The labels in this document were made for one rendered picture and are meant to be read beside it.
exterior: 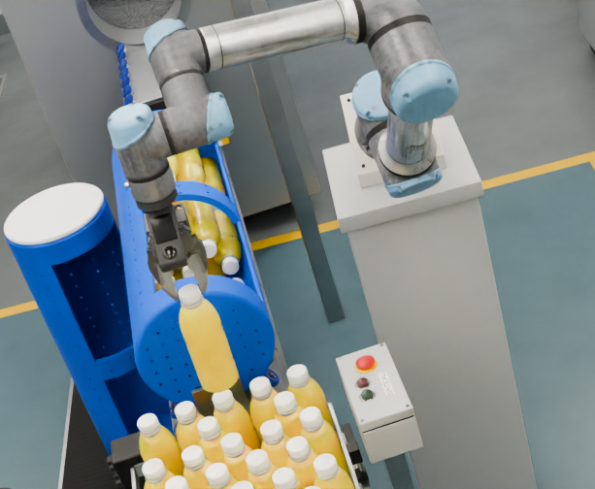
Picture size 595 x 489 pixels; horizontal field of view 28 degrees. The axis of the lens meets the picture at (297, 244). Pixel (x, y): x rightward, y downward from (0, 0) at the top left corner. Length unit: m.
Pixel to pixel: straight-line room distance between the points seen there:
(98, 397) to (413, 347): 1.03
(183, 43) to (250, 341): 0.70
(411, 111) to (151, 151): 0.45
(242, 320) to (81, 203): 0.95
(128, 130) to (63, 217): 1.30
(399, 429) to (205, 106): 0.67
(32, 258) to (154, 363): 0.84
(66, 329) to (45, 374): 1.21
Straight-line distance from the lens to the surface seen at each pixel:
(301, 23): 2.00
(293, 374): 2.22
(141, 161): 1.90
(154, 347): 2.36
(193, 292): 2.04
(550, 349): 3.85
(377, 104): 2.41
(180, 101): 1.91
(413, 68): 1.98
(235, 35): 1.97
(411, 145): 2.23
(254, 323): 2.36
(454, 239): 2.63
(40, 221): 3.18
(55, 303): 3.21
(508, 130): 5.02
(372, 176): 2.61
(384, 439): 2.13
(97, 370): 3.33
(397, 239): 2.60
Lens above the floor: 2.50
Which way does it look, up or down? 33 degrees down
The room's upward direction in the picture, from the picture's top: 17 degrees counter-clockwise
